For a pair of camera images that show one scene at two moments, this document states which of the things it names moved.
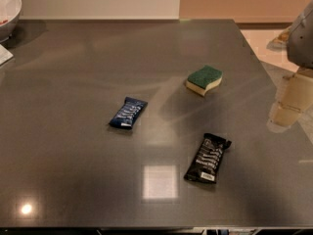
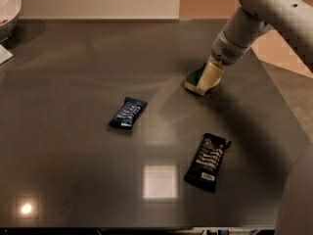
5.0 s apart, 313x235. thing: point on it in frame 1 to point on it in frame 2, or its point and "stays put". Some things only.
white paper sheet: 5,55 stays put
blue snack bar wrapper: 129,113 stays put
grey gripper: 301,43 to 225,52
